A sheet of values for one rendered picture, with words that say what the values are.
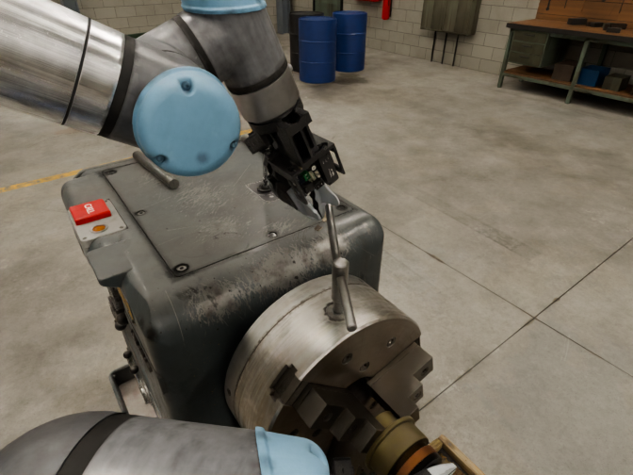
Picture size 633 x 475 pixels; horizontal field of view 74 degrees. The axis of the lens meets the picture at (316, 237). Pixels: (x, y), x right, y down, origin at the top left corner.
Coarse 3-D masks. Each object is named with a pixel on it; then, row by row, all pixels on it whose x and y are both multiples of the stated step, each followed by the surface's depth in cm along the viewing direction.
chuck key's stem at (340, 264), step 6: (336, 258) 55; (342, 258) 55; (336, 264) 54; (342, 264) 54; (348, 264) 54; (336, 270) 54; (342, 270) 54; (348, 270) 55; (336, 276) 55; (348, 276) 55; (336, 282) 55; (336, 288) 56; (336, 294) 56; (336, 300) 57; (336, 306) 58; (336, 312) 59; (342, 312) 59
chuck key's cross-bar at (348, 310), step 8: (328, 208) 65; (328, 216) 64; (328, 224) 63; (336, 240) 61; (336, 248) 60; (336, 256) 58; (336, 280) 55; (344, 280) 54; (344, 288) 52; (344, 296) 51; (344, 304) 50; (344, 312) 49; (352, 312) 49; (352, 320) 48; (352, 328) 47
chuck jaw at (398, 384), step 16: (400, 352) 68; (416, 352) 67; (384, 368) 66; (400, 368) 65; (416, 368) 65; (432, 368) 68; (368, 384) 64; (384, 384) 64; (400, 384) 63; (416, 384) 63; (384, 400) 62; (400, 400) 62; (416, 400) 64; (400, 416) 60; (416, 416) 62
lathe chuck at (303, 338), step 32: (352, 288) 65; (288, 320) 59; (320, 320) 58; (384, 320) 59; (256, 352) 59; (288, 352) 56; (320, 352) 54; (352, 352) 58; (384, 352) 64; (256, 384) 57; (320, 384) 57; (352, 384) 71; (256, 416) 57; (288, 416) 56; (320, 448) 66
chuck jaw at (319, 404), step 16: (288, 368) 56; (288, 384) 55; (304, 384) 55; (288, 400) 54; (304, 400) 54; (320, 400) 53; (336, 400) 56; (352, 400) 59; (304, 416) 53; (320, 416) 52; (336, 416) 55; (352, 416) 54; (368, 416) 58; (336, 432) 55; (352, 432) 56; (368, 432) 55; (368, 448) 56
